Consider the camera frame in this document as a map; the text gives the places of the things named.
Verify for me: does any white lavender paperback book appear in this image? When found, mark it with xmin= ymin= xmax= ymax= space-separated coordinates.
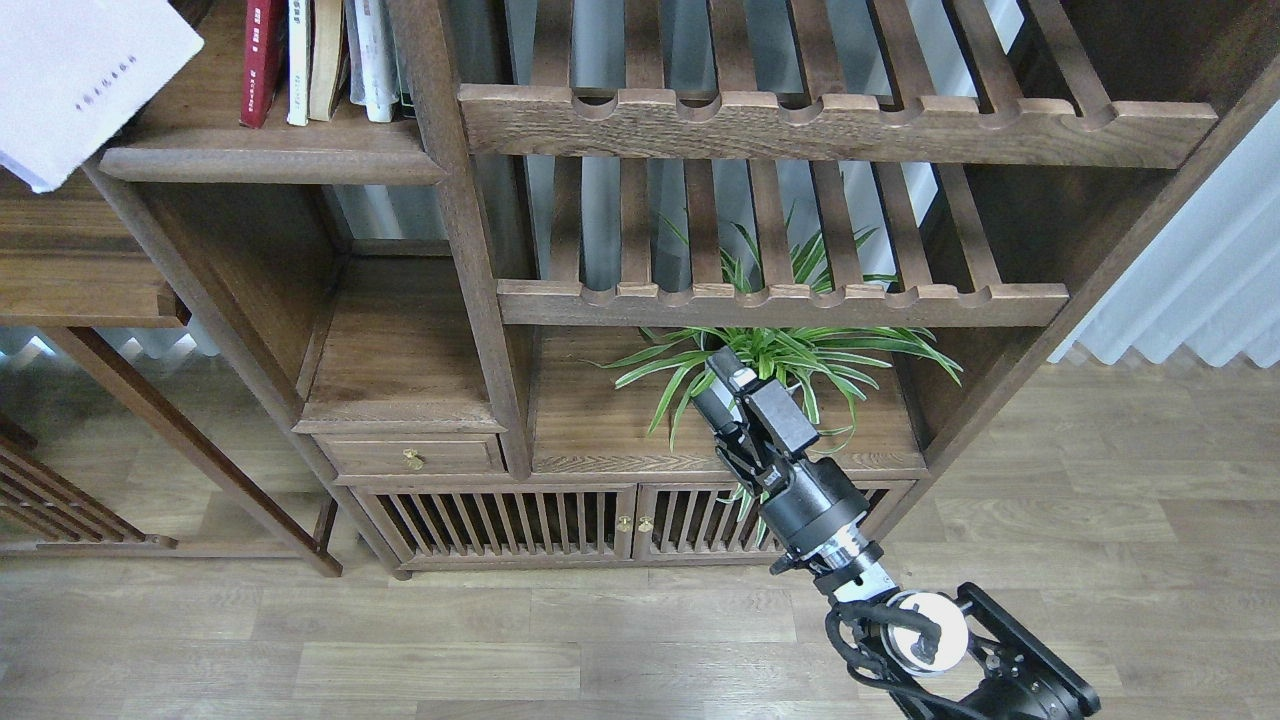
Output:
xmin=1 ymin=1 xmax=204 ymax=193

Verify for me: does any dark green upright book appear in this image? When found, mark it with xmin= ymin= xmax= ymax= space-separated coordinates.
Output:
xmin=390 ymin=40 xmax=416 ymax=118

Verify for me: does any white curtain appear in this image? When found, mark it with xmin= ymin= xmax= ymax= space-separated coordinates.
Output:
xmin=1050 ymin=108 xmax=1279 ymax=368

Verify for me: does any yellow green paperback book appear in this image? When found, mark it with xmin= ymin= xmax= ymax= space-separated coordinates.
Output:
xmin=285 ymin=0 xmax=312 ymax=127

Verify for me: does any brass drawer knob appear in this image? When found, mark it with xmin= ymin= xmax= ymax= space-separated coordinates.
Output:
xmin=402 ymin=448 xmax=425 ymax=471

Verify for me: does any red paperback book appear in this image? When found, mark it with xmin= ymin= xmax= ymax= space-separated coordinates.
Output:
xmin=239 ymin=1 xmax=288 ymax=129

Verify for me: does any tan upright book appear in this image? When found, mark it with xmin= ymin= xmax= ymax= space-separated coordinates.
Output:
xmin=308 ymin=0 xmax=348 ymax=120

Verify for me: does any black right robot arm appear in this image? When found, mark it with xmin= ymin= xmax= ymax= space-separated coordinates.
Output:
xmin=694 ymin=347 xmax=1100 ymax=719

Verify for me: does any white upright book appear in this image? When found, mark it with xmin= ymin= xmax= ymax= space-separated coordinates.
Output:
xmin=344 ymin=1 xmax=399 ymax=123

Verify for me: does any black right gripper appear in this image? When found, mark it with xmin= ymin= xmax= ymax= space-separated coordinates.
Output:
xmin=692 ymin=346 xmax=870 ymax=557

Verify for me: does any dark wooden bookshelf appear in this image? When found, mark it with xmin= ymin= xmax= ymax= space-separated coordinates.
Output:
xmin=3 ymin=1 xmax=1277 ymax=578

